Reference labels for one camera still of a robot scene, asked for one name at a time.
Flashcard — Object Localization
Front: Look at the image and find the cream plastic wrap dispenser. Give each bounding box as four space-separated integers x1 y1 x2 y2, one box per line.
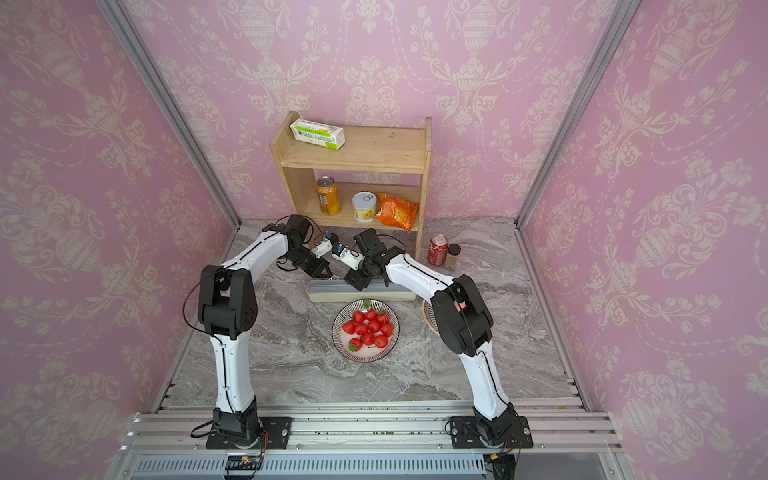
306 279 417 303

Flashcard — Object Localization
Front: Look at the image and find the glass plate of strawberries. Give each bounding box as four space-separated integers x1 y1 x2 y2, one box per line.
332 299 400 363

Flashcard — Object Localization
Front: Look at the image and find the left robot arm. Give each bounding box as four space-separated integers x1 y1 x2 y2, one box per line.
197 214 332 450

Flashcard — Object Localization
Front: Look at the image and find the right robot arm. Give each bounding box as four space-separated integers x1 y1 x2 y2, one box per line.
331 228 533 449

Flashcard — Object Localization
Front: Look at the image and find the orange drink can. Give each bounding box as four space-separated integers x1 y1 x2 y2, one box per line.
316 176 341 215

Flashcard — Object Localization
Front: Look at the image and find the orange snack bag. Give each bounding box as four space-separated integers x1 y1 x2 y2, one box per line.
375 193 419 231

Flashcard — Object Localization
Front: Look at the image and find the white yellow tin can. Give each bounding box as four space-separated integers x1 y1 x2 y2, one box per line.
352 192 379 223

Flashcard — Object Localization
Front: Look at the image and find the red cola can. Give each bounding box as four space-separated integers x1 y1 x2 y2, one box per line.
427 233 449 266

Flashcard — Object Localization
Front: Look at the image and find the spice jar with black lid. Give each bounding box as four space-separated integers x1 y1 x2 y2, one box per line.
443 243 462 271

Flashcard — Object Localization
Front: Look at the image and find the white green carton box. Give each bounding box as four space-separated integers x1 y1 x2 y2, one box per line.
290 118 346 151

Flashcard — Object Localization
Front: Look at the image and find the wooden shelf unit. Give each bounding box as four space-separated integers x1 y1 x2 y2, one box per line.
270 111 432 259

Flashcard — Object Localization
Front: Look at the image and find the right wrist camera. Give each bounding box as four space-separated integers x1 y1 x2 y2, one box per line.
331 244 364 270

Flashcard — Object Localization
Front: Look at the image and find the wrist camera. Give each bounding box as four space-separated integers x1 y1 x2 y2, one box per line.
312 232 338 258
331 244 364 270

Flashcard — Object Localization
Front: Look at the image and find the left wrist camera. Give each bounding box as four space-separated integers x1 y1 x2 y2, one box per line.
312 232 338 258

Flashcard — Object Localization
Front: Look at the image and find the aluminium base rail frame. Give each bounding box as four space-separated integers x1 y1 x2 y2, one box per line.
108 385 631 479

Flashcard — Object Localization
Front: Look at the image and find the aluminium corner rail left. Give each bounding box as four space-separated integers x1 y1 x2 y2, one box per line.
96 0 243 231

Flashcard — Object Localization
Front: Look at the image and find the aluminium corner rail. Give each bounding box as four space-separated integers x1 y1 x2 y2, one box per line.
96 0 243 231
516 0 641 231

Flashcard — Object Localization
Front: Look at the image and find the aluminium corner rail right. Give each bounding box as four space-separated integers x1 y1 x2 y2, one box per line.
516 0 641 231

